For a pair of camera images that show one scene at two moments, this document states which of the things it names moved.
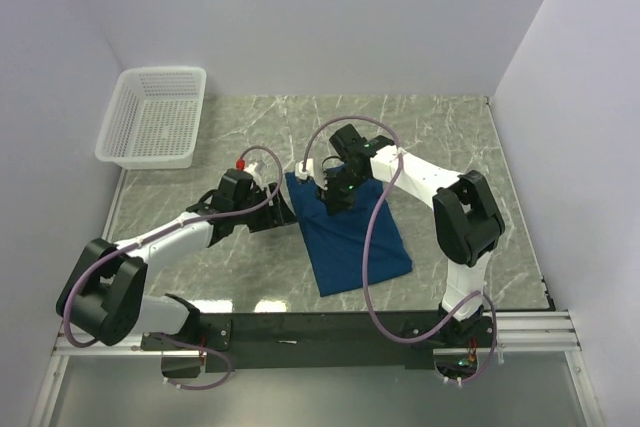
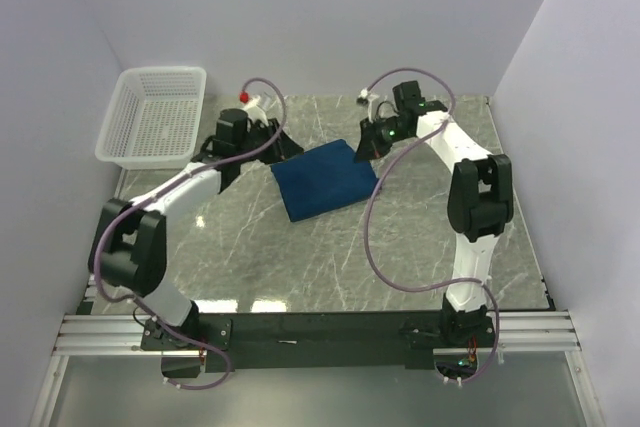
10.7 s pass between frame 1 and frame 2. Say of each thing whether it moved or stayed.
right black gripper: moved
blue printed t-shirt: moved
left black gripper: moved
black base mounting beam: stayed
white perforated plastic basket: stayed
